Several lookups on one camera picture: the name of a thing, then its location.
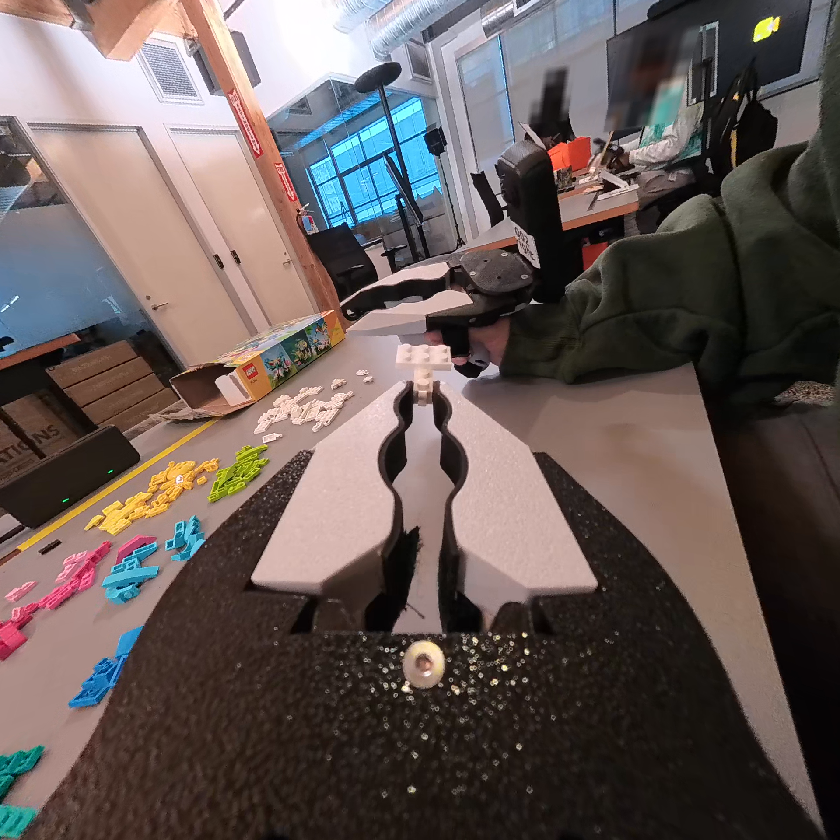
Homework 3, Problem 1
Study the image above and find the silver air duct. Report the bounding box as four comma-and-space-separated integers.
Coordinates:
333, 0, 503, 61

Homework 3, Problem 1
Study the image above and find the black office chair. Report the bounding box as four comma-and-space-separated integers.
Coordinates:
306, 222, 379, 304

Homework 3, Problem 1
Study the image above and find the yellow tape strip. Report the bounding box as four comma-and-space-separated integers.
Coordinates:
16, 417, 221, 553

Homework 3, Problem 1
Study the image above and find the pile of yellow lego pieces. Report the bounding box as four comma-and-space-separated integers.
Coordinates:
83, 458, 221, 537

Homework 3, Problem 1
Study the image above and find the pile of light blue lego pieces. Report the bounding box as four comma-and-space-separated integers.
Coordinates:
100, 514, 206, 606

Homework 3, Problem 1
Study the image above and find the colourful cardboard lego box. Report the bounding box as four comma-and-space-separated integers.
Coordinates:
168, 309, 347, 420

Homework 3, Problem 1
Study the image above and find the pile of pink lego pieces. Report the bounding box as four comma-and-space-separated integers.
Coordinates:
0, 534, 160, 662

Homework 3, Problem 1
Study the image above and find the pile of teal lego pieces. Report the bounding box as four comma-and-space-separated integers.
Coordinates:
0, 744, 47, 840

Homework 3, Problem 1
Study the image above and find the person's right hand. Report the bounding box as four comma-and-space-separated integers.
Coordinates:
423, 317, 513, 371

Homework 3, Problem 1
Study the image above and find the black power station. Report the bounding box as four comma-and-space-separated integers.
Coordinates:
0, 424, 141, 530

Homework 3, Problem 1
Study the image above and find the wide white lego plate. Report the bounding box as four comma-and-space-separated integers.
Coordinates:
394, 343, 455, 372

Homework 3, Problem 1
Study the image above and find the black yellow backpack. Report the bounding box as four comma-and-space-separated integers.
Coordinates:
704, 58, 780, 193

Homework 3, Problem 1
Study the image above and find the person's right forearm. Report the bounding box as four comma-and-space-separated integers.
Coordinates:
497, 140, 824, 389

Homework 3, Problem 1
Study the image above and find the wooden meeting table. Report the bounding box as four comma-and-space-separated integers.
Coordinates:
458, 182, 642, 256

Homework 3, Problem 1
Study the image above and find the black wall speaker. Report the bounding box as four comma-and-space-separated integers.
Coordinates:
192, 28, 263, 97

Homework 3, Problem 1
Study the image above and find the large black wall screen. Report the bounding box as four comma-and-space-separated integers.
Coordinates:
605, 0, 816, 130

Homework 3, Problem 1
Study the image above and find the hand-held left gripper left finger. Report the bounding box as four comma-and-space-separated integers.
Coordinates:
250, 381, 408, 623

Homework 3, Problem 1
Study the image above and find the brown cardboard box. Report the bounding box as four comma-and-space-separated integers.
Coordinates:
62, 360, 155, 427
45, 339, 140, 391

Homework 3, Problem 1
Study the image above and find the printed cardboard moving box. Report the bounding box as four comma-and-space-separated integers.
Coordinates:
0, 392, 89, 473

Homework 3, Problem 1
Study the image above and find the pile of lime lego pieces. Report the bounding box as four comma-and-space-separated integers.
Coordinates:
206, 444, 270, 505

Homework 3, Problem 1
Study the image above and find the black monitor on stand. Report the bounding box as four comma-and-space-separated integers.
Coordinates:
383, 154, 422, 219

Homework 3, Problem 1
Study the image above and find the wooden post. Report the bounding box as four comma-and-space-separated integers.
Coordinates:
177, 0, 343, 317

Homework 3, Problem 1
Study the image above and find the pile of white lego pieces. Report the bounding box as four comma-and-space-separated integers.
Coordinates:
252, 369, 375, 445

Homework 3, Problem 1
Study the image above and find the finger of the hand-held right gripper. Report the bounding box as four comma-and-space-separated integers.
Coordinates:
340, 261, 455, 324
344, 293, 476, 340

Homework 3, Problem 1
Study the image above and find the beige door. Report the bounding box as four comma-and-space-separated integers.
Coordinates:
28, 123, 256, 366
166, 125, 317, 330

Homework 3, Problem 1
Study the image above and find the white wall vent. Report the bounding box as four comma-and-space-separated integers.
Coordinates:
136, 36, 206, 104

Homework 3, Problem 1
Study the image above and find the black floor lamp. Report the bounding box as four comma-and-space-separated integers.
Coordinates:
353, 62, 432, 258

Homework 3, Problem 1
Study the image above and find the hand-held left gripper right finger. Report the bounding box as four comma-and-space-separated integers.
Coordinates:
435, 382, 599, 629

